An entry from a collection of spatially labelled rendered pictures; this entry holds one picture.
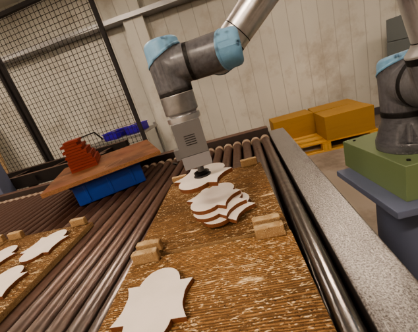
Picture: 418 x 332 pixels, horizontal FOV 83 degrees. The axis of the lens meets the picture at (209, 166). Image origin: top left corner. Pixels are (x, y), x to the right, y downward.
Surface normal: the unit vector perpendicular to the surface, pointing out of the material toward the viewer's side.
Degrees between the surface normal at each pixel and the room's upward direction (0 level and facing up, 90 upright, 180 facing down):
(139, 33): 90
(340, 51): 90
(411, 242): 90
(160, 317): 0
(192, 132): 90
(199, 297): 0
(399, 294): 0
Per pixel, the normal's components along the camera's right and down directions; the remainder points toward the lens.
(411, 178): 0.00, 0.33
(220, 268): -0.29, -0.91
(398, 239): -0.82, 0.40
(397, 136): -0.86, 0.11
